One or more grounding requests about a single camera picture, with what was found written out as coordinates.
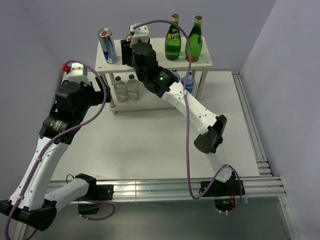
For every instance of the clear soda water bottle right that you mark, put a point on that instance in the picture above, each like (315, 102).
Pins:
(133, 88)

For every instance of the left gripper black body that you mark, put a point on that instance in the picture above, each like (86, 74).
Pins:
(91, 98)

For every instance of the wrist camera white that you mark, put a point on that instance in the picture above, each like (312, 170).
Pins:
(139, 34)
(76, 72)

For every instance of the aluminium frame rail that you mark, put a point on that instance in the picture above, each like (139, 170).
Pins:
(140, 150)

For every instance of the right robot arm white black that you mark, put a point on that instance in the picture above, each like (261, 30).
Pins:
(165, 85)

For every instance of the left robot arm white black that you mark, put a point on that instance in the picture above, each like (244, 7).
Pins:
(31, 204)

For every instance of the clear soda water bottle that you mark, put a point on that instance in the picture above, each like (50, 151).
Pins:
(120, 89)
(133, 88)

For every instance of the white two-tier wooden shelf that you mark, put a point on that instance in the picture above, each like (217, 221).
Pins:
(160, 62)

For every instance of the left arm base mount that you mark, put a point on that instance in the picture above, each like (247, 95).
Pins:
(96, 199)

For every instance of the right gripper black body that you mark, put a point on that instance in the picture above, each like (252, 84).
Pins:
(140, 76)

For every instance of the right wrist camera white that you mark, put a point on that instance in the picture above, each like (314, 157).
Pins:
(139, 34)

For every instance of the silver energy drink can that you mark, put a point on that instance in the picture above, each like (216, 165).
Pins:
(129, 37)
(107, 45)

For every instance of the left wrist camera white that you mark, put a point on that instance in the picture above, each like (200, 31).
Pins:
(76, 72)

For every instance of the clear soda water bottle left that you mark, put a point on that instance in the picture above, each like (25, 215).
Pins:
(120, 89)

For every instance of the water bottle blue cap front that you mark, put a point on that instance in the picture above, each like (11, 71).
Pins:
(175, 72)

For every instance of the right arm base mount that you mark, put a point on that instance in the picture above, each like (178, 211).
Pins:
(225, 194)

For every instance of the water bottle blue cap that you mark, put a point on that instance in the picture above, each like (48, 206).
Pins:
(175, 72)
(190, 82)

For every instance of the green glass bottle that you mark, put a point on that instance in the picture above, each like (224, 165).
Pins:
(196, 40)
(172, 46)

